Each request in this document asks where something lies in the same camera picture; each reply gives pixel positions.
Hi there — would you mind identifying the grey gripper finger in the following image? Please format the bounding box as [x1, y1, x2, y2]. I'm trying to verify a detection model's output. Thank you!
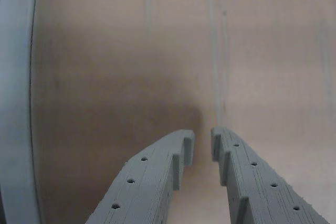
[211, 126, 332, 224]
[86, 129, 196, 224]

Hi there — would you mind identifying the white table edge frame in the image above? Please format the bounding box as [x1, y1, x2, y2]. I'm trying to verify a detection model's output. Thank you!
[0, 0, 44, 224]

